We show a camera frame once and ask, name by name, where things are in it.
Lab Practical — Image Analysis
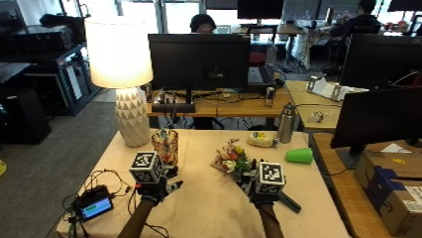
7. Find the black cable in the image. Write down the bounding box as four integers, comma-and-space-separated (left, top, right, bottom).
81, 169, 134, 199
125, 197, 172, 238

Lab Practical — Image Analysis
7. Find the black cabinet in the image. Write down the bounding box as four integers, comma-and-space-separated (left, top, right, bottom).
0, 86, 53, 145

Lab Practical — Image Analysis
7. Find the black laptop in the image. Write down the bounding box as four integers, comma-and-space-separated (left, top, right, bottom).
246, 64, 279, 92

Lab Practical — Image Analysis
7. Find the white paper holder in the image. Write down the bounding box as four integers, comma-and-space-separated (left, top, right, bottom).
305, 74, 369, 102

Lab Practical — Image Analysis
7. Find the cardboard box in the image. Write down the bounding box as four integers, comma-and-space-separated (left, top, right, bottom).
351, 150, 422, 238

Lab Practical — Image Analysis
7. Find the person's right hand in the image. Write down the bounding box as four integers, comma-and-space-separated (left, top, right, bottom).
236, 168, 287, 204

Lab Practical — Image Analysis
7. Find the artificial flower bouquet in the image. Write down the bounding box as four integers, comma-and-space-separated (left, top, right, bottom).
210, 138, 303, 214

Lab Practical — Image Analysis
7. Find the white table lamp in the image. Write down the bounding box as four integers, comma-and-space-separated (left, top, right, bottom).
82, 16, 156, 149

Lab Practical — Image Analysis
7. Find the black speaker bar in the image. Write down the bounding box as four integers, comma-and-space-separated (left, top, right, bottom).
150, 102, 197, 114

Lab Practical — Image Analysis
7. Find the black shelf unit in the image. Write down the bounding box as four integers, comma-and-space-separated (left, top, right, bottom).
0, 43, 102, 117

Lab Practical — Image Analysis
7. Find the wooden desk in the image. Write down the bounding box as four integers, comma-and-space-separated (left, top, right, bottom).
146, 86, 295, 131
285, 80, 349, 133
310, 132, 422, 238

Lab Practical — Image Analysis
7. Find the small black screen device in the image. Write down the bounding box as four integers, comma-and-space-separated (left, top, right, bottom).
72, 184, 116, 223

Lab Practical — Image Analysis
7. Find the white and yellow tape roll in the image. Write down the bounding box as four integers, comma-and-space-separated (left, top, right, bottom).
245, 131, 279, 149

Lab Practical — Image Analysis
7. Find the steel water bottle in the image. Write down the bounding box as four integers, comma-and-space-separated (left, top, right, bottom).
277, 102, 299, 145

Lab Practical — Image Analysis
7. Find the right glove white marker cube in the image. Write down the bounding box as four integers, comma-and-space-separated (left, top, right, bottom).
253, 161, 287, 196

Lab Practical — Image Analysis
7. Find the left glove white marker cube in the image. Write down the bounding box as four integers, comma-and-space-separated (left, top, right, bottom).
128, 151, 166, 184

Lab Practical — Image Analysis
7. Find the small clear crumpled object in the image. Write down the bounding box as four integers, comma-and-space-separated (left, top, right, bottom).
307, 110, 329, 124

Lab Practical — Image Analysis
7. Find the black equipment case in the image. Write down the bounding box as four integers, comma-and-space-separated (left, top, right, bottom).
11, 24, 76, 56

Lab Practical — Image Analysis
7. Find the black computer monitor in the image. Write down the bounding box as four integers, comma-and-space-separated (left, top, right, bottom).
330, 86, 422, 170
339, 33, 422, 91
236, 0, 286, 26
148, 33, 252, 105

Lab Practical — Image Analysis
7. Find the beige tablecloth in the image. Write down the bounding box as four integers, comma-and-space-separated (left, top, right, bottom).
56, 128, 353, 238

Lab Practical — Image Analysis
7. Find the glove white marker cube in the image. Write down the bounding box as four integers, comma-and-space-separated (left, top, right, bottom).
253, 161, 287, 196
128, 151, 166, 184

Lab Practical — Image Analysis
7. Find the green plastic cup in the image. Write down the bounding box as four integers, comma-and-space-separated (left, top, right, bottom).
283, 147, 315, 165

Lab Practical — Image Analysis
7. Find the person's left hand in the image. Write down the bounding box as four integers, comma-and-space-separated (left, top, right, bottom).
134, 165, 185, 204

